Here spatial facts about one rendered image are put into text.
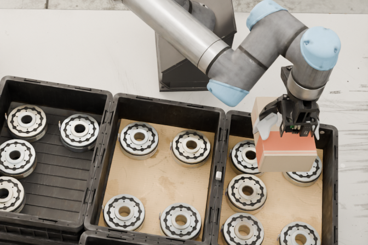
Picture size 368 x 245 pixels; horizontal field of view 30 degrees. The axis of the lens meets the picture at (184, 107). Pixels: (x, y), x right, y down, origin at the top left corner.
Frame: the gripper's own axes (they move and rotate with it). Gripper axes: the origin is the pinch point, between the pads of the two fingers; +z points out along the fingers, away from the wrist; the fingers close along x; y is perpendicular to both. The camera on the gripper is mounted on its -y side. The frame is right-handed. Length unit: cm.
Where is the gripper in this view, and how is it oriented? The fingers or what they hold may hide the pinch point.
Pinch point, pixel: (283, 130)
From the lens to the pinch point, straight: 160.0
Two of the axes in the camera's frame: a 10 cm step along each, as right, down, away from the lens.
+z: -0.8, 5.6, 8.3
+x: 10.0, 0.0, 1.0
